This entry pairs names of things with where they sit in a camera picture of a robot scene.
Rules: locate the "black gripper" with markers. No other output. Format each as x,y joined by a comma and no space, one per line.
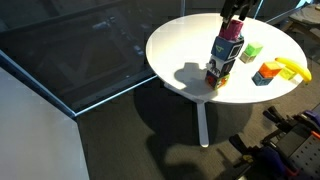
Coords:
238,4

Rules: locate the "pink block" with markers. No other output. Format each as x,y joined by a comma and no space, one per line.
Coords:
231,30

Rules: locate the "colourful block with orange circle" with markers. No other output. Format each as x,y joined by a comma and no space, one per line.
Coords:
216,81

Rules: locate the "dark blue block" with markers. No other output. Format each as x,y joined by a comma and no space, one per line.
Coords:
260,80

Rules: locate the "small lime green block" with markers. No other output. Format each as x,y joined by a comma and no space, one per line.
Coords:
286,74

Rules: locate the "grey side table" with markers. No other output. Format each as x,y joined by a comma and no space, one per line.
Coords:
303,16

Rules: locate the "yellow banana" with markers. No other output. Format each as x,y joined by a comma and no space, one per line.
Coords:
296,68

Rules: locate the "black clamp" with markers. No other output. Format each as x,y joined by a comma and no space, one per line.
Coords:
283,120

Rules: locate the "black perforated workbench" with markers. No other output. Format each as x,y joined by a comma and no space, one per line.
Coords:
300,156

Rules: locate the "metal partition post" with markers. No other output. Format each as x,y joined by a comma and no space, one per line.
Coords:
183,7

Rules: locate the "white table pedestal leg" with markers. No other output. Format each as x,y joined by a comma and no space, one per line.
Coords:
202,123

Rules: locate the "metal glass partition rail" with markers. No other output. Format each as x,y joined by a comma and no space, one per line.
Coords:
100,100

